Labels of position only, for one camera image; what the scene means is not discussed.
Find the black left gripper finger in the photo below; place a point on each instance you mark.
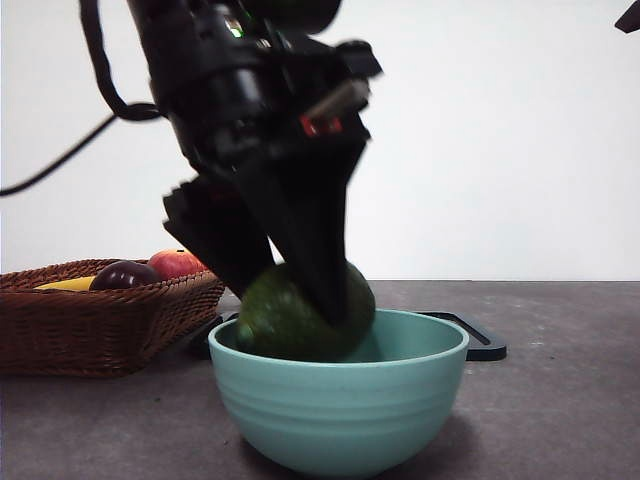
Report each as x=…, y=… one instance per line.
x=215, y=235
x=310, y=215

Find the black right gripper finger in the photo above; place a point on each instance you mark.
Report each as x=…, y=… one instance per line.
x=631, y=19

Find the green avocado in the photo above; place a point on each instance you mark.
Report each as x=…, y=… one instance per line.
x=280, y=320

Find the teal bowl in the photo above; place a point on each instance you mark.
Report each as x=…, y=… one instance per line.
x=340, y=410

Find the red yellow apple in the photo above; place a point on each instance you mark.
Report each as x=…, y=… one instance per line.
x=175, y=264

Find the dark red plum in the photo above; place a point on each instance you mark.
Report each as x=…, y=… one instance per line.
x=122, y=276

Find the yellow banana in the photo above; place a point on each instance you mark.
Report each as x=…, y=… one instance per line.
x=67, y=285

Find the brown wicker basket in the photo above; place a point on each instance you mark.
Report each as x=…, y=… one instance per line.
x=90, y=330

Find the black tray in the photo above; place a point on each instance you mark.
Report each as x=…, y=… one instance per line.
x=487, y=350

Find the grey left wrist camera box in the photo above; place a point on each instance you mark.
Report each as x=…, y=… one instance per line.
x=336, y=99

